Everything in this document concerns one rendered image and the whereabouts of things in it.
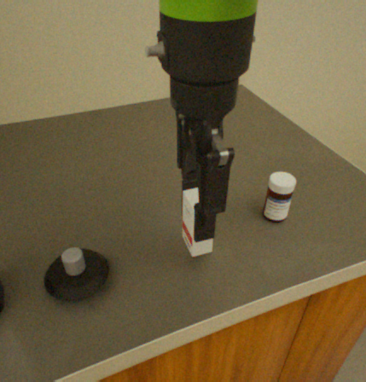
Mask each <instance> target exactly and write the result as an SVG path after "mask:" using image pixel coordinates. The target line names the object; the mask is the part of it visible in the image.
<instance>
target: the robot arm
mask: <svg viewBox="0 0 366 382"><path fill-rule="evenodd" d="M159 3H160V31H157V38H158V44H156V45H155V46H150V47H146V46H145V55H146V57H147V58H148V57H158V60H159V62H160V63H161V67H162V69H163V70H164V71H165V72H166V73H167V74H169V75H170V99H171V106H172V107H173V109H174V110H175V111H176V115H177V167H178V168H179V169H182V175H181V176H182V179H183V180H184V181H182V216H183V191H184V190H187V189H192V188H198V194H199V203H196V204H195V206H194V209H195V225H194V240H195V242H200V241H203V240H209V239H211V238H214V233H215V223H216V214H217V213H221V212H225V209H226V203H227V195H228V188H229V175H230V167H231V164H232V162H233V160H234V157H235V150H234V149H233V148H225V146H224V144H223V142H222V139H223V137H224V128H223V118H224V116H225V115H226V114H227V113H229V112H230V111H231V110H232V109H233V108H234V107H235V104H236V100H237V92H238V84H239V77H240V76H242V75H243V74H244V72H246V71H247V69H248V68H249V61H250V57H251V53H252V46H253V43H255V41H256V37H254V36H253V34H254V26H255V19H256V12H257V8H258V4H259V0H159ZM182 158H183V159H182Z"/></svg>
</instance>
